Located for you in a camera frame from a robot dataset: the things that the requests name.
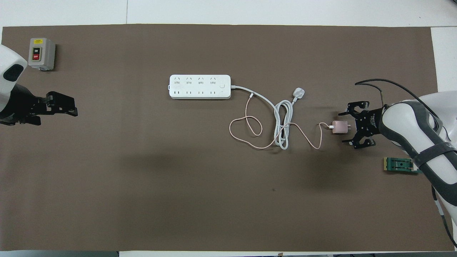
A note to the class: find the brown table mat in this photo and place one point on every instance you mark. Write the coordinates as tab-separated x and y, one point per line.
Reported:
178	196

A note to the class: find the grey on-off switch box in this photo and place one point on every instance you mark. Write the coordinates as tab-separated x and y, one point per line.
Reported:
42	53

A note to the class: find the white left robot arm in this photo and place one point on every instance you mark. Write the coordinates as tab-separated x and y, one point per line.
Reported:
10	64

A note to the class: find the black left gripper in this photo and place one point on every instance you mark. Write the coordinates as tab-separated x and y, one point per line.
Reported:
21	107

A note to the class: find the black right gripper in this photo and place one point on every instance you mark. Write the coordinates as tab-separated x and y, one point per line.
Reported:
369	123

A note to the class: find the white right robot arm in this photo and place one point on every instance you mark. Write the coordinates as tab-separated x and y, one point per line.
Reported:
428	150

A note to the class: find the green knife switch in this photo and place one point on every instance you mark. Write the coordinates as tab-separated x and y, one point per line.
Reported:
398	165

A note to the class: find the white power strip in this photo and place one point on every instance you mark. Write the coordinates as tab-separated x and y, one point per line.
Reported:
200	86

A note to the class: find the pink charger block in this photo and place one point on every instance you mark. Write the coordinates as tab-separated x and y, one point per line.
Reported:
340	127

